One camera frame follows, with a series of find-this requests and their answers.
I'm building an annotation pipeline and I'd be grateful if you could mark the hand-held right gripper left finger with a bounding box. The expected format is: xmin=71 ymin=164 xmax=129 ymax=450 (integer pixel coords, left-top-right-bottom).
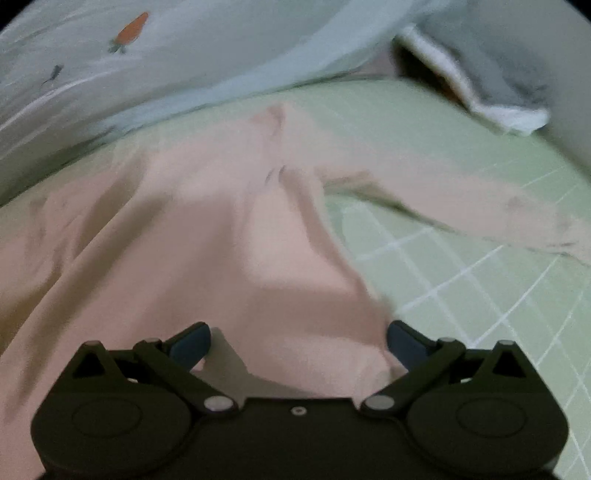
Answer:
xmin=69 ymin=322 xmax=238 ymax=418

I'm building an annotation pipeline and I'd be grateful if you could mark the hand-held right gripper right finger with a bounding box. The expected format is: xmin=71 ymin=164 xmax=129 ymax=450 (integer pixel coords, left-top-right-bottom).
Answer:
xmin=360 ymin=320 xmax=532 ymax=418

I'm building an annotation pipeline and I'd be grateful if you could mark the beige garment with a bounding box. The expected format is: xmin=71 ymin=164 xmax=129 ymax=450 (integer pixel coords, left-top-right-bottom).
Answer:
xmin=0 ymin=102 xmax=591 ymax=480

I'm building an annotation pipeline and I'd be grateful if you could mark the green grid mat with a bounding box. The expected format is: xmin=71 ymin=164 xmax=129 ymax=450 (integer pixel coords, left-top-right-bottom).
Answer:
xmin=106 ymin=78 xmax=591 ymax=480

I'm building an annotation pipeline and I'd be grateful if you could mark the pale blue carrot-print quilt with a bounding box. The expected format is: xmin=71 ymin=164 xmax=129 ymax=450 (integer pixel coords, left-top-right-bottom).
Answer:
xmin=0 ymin=0 xmax=416 ymax=204

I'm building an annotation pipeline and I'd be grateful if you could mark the grey cloth with white edge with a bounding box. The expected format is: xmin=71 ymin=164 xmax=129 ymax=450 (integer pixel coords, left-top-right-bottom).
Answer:
xmin=392 ymin=0 xmax=591 ymax=176

